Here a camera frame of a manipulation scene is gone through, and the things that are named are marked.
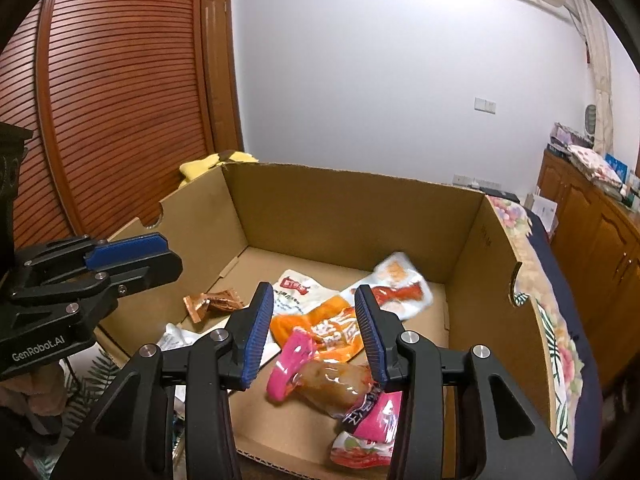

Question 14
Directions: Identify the leaf print blanket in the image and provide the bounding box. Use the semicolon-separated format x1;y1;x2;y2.
60;305;561;461

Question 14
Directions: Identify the wooden door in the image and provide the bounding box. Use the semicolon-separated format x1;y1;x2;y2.
202;0;246;152

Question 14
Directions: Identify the white foil snack packet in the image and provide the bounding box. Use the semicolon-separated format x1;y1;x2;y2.
156;323;201;353

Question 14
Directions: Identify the floral blanket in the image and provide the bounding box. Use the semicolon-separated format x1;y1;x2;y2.
487;195;576;466

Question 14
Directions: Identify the red and white snack packet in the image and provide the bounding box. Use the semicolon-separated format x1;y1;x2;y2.
330;432;396;469

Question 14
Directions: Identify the navy bed sheet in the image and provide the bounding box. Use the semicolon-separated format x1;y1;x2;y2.
525;207;607;471

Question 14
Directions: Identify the white carton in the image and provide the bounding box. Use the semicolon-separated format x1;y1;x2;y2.
530;192;559;234

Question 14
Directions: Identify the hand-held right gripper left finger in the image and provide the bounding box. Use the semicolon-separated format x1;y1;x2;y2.
50;281;275;480

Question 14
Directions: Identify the brown cardboard box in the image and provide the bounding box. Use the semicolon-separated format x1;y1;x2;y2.
95;161;553;467

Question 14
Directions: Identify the wooden cabinet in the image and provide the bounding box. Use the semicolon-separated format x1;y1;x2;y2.
537;150;640;391

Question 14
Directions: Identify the pink packet with brown snack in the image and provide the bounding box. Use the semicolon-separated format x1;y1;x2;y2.
266;332;403;443

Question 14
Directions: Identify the person's left hand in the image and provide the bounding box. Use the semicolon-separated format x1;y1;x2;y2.
0;360;68;418

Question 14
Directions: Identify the folded purple cloth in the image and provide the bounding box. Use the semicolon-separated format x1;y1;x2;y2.
549;122;594;149

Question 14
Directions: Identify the wooden louvered wardrobe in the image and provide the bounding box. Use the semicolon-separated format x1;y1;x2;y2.
0;0;211;261

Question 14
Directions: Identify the white packet with red label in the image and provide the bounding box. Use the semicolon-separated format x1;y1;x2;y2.
272;270;326;312

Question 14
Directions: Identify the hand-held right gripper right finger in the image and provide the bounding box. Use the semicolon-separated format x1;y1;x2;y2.
354;284;576;480

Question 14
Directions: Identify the orange snack packet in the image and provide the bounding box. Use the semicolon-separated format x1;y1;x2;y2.
270;295;366;361

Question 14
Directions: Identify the folded floral cloth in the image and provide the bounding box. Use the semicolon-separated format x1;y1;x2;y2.
567;144;624;184

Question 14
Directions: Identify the small brown snack packet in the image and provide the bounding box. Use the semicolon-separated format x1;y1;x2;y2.
183;288;244;323

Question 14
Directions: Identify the beige curtain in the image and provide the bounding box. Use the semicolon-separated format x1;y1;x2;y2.
570;0;617;157

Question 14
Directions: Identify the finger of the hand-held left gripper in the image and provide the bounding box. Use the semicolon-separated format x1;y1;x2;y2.
10;251;184;311
15;232;171;287

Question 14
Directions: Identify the white packet with red chicken feet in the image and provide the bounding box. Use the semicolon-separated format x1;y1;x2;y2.
340;252;433;321

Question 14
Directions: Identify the yellow plush toy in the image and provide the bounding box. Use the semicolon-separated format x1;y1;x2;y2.
180;150;259;184

